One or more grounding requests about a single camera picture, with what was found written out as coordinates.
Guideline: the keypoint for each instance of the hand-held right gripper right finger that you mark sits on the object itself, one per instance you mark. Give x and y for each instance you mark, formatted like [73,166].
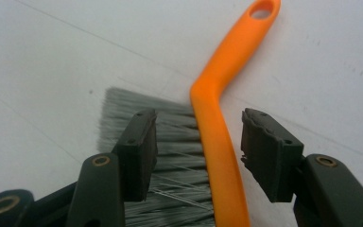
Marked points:
[271,154]

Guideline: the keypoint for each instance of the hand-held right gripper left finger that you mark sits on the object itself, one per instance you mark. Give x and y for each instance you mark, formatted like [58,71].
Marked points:
[138,157]

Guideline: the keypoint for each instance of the orange hand brush grey bristles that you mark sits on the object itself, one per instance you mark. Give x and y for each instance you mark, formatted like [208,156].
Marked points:
[219,142]

